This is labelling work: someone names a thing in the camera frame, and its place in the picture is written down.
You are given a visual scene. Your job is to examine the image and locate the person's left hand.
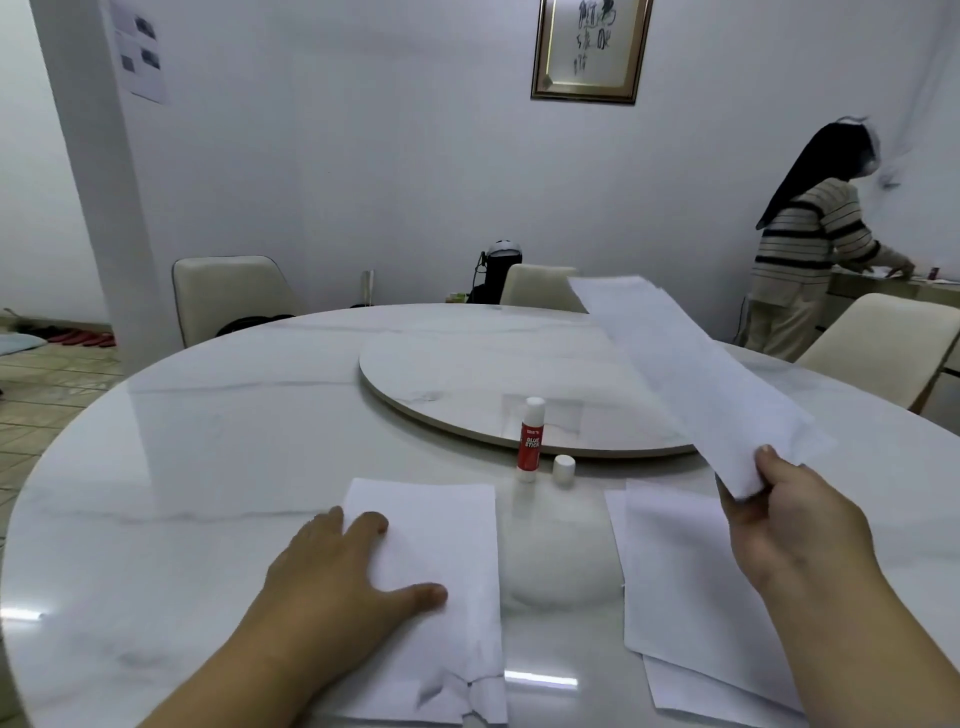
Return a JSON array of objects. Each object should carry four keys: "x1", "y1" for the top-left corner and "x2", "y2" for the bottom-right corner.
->
[{"x1": 243, "y1": 506, "x2": 450, "y2": 674}]

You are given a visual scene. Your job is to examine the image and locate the person's right hand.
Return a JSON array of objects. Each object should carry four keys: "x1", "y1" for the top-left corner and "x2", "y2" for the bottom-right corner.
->
[{"x1": 716, "y1": 444, "x2": 884, "y2": 603}]

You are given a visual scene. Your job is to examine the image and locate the stack of white papers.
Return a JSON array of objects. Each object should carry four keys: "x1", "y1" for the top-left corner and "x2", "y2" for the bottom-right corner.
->
[
  {"x1": 604, "y1": 478, "x2": 811, "y2": 728},
  {"x1": 311, "y1": 477, "x2": 510, "y2": 727}
]

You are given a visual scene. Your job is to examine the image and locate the white paper sheet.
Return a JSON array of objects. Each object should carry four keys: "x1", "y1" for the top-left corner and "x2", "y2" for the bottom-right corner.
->
[{"x1": 567, "y1": 275, "x2": 836, "y2": 502}]

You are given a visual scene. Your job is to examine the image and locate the red white glue stick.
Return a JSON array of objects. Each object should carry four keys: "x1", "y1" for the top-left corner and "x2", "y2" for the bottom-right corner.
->
[{"x1": 516, "y1": 396, "x2": 547, "y2": 484}]

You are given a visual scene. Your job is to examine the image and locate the person's right forearm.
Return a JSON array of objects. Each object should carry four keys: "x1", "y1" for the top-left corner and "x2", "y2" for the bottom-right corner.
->
[{"x1": 761, "y1": 558, "x2": 960, "y2": 728}]

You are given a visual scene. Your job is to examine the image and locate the cream upholstered chair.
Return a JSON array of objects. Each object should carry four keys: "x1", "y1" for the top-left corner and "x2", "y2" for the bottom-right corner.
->
[
  {"x1": 171, "y1": 255, "x2": 301, "y2": 350},
  {"x1": 794, "y1": 293, "x2": 960, "y2": 414},
  {"x1": 499, "y1": 263, "x2": 588, "y2": 314}
]

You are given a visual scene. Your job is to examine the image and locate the beige sideboard cabinet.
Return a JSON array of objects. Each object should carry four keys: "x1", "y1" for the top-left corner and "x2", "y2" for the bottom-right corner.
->
[{"x1": 817, "y1": 269, "x2": 960, "y2": 436}]

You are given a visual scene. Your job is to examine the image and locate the round marble turntable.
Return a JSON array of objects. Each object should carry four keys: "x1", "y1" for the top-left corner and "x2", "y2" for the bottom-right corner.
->
[{"x1": 357, "y1": 328, "x2": 699, "y2": 460}]

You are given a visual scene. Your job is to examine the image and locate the black cloth bundle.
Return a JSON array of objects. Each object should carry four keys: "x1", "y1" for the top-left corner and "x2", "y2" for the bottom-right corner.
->
[{"x1": 215, "y1": 313, "x2": 298, "y2": 339}]

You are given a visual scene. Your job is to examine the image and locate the red slippers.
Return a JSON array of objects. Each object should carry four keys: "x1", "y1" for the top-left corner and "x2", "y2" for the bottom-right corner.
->
[{"x1": 48, "y1": 329, "x2": 118, "y2": 349}]

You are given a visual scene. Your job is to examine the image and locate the framed calligraphy picture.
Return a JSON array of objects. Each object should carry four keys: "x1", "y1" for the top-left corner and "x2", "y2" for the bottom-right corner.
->
[{"x1": 530, "y1": 0, "x2": 655, "y2": 106}]

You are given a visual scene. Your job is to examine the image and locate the printed wall notice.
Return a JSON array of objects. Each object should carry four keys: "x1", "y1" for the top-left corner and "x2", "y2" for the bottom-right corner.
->
[{"x1": 108, "y1": 0, "x2": 170, "y2": 105}]

